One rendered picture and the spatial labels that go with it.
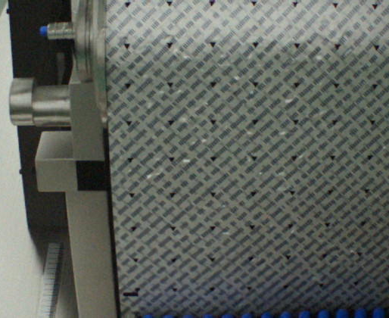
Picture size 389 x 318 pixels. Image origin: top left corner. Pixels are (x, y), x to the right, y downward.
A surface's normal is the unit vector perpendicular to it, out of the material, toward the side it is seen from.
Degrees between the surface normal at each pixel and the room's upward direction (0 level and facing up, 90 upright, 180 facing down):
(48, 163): 90
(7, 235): 0
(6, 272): 0
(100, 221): 90
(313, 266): 90
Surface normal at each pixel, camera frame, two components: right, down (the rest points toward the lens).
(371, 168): 0.00, 0.49
